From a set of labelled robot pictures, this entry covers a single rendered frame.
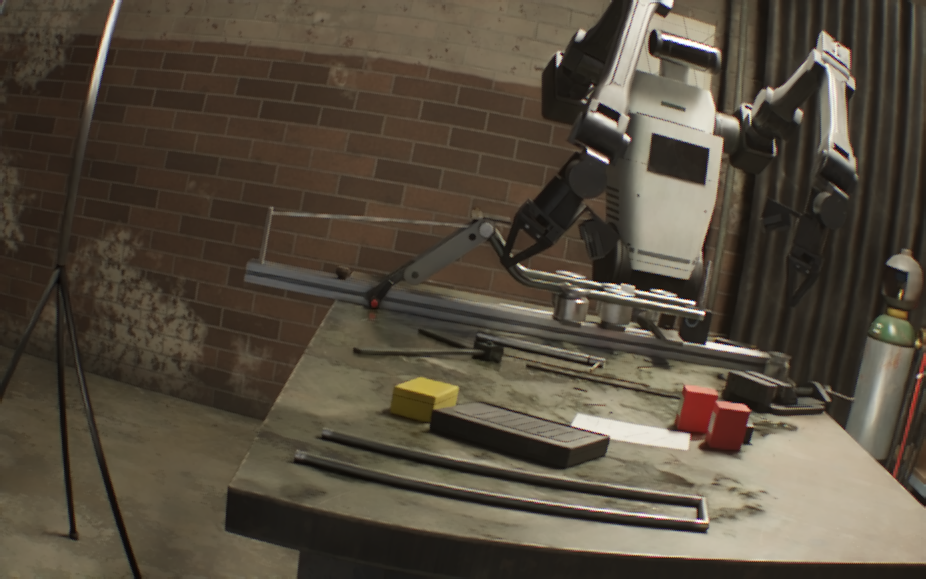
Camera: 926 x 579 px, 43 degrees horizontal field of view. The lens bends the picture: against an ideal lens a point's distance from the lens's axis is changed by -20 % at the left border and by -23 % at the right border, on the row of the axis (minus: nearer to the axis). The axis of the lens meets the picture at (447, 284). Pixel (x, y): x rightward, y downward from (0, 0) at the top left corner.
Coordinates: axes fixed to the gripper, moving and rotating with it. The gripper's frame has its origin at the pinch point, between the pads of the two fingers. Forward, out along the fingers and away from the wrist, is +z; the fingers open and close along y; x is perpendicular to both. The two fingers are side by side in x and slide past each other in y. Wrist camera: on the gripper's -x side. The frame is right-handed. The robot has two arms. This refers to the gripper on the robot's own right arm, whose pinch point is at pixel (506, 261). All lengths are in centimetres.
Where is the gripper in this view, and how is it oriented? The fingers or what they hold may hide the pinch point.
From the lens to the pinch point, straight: 217.1
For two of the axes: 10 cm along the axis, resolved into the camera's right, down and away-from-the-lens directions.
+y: 0.1, -1.2, 9.9
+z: -6.5, 7.5, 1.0
